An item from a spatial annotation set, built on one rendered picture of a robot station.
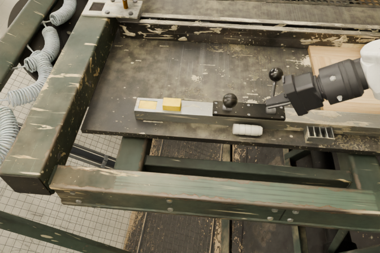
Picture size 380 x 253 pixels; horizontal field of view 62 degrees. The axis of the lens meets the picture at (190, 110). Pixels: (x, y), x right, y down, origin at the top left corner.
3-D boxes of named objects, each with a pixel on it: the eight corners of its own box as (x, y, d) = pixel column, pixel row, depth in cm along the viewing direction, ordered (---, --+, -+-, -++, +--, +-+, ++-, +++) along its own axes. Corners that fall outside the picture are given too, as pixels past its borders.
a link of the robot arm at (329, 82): (284, 97, 69) (341, 79, 64) (280, 66, 75) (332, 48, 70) (302, 127, 77) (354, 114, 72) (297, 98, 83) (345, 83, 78)
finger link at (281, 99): (266, 99, 80) (290, 92, 77) (267, 109, 78) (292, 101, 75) (263, 96, 79) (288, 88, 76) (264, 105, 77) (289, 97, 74)
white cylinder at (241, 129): (232, 136, 88) (260, 138, 88) (233, 130, 86) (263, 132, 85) (232, 127, 90) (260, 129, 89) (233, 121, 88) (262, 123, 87)
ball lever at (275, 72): (277, 117, 86) (285, 69, 81) (263, 116, 86) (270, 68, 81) (275, 112, 89) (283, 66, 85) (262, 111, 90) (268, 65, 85)
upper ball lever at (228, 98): (233, 115, 89) (238, 107, 76) (219, 114, 89) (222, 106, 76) (233, 102, 89) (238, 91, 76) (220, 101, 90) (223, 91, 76)
